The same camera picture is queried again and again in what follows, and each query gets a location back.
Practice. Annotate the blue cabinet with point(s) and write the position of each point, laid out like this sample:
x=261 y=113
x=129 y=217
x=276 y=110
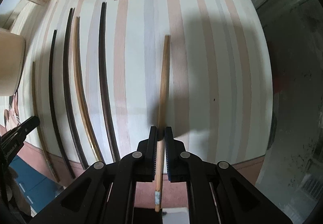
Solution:
x=37 y=189

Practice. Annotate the cream cylindrical utensil holder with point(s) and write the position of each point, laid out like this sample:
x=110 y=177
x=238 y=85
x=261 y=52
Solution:
x=11 y=62

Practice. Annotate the striped cat placemat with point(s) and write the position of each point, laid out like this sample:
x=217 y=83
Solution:
x=220 y=96

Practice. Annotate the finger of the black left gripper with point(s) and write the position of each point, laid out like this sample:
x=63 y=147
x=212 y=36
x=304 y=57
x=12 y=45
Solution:
x=26 y=127

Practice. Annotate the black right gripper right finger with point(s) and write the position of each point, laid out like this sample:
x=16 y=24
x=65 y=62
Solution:
x=174 y=148

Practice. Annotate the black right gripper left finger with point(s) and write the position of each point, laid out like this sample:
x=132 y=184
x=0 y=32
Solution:
x=147 y=162

